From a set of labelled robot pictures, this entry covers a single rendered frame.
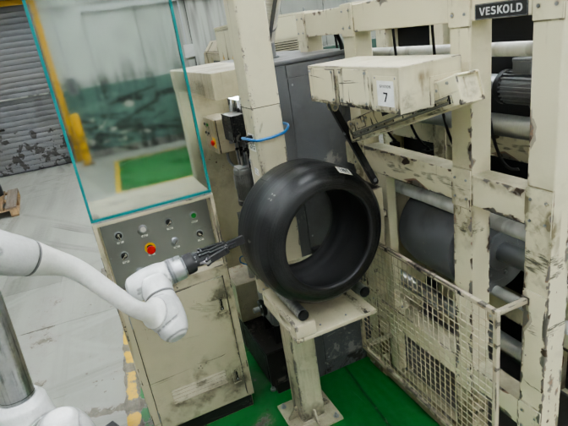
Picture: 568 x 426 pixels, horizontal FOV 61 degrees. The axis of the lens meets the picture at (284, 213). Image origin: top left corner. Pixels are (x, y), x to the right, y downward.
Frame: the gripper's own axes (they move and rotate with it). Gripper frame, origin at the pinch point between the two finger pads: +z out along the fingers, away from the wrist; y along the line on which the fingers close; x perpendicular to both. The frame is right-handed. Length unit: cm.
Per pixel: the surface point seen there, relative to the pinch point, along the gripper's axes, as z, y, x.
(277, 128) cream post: 38, 25, -28
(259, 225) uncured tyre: 9.1, -7.6, -5.8
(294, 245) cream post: 29.8, 24.6, 25.4
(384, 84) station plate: 56, -30, -43
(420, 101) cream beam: 63, -37, -35
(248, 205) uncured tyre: 10.7, 5.2, -9.2
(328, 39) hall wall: 519, 857, 41
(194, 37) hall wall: 232, 883, -46
